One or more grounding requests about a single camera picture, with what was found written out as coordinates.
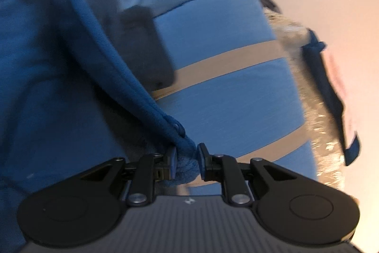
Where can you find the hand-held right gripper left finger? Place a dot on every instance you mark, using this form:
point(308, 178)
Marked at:
point(171, 163)

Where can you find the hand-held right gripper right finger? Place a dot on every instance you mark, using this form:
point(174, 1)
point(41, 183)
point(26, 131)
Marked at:
point(203, 161)

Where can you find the blue fleece jacket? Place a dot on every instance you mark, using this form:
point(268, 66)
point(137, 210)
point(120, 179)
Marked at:
point(53, 78)

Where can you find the dark blue cloth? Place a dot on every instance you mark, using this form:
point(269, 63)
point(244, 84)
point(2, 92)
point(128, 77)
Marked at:
point(325, 87)

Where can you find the pale pink cloth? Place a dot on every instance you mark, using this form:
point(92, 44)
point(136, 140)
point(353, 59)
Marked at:
point(340, 87)

